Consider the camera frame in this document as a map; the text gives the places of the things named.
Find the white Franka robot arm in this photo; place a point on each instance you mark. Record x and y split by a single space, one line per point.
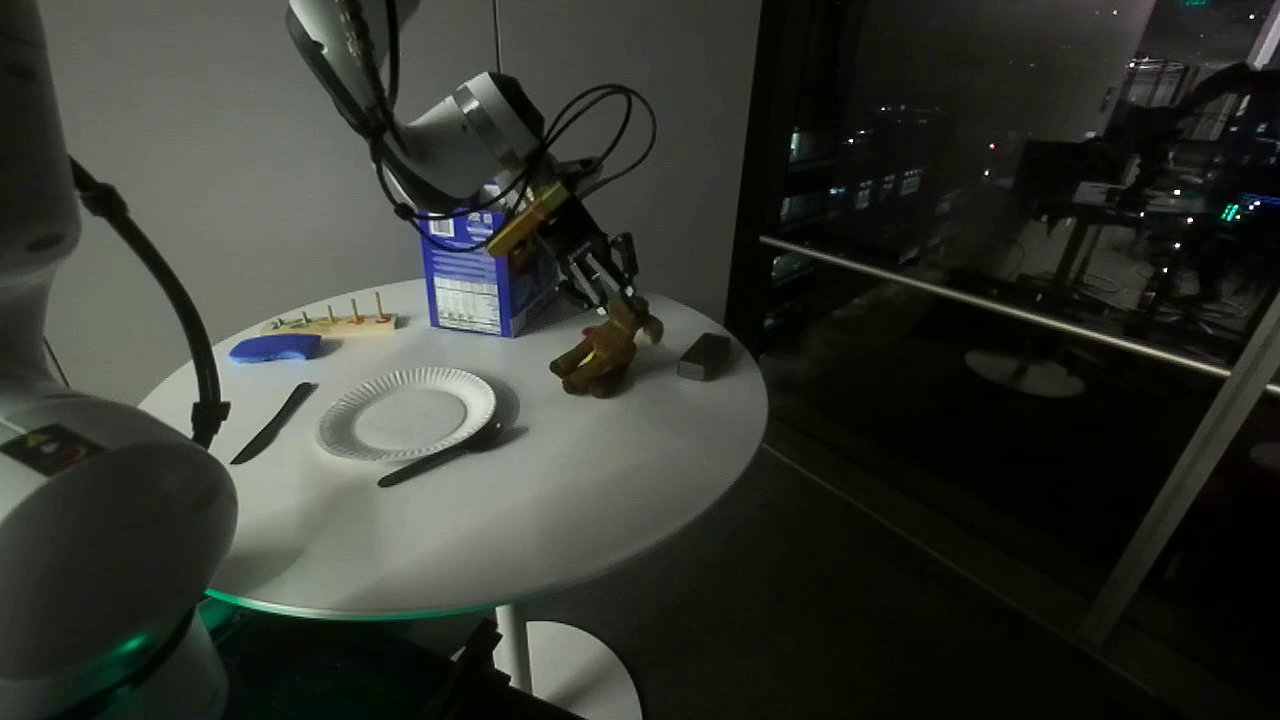
455 132

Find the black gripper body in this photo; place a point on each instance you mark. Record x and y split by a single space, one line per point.
591 258

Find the window horizontal rail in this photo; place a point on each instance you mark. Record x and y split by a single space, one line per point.
1014 315

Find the brown plush toy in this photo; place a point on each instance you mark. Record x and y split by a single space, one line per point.
592 361

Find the window frame post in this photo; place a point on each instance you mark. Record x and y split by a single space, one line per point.
1182 482

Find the white table pedestal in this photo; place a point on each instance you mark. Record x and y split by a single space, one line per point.
574 675

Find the white paper plate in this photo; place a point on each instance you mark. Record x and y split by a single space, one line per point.
406 419

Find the wooden peg board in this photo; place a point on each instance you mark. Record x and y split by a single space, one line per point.
343 323

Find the blue cardboard box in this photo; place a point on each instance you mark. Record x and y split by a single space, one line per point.
473 286

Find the black plastic knife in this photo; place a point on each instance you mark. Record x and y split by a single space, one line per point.
272 426

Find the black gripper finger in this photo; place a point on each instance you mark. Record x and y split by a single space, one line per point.
615 309
641 309

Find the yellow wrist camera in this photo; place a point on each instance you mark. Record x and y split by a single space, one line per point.
526 220

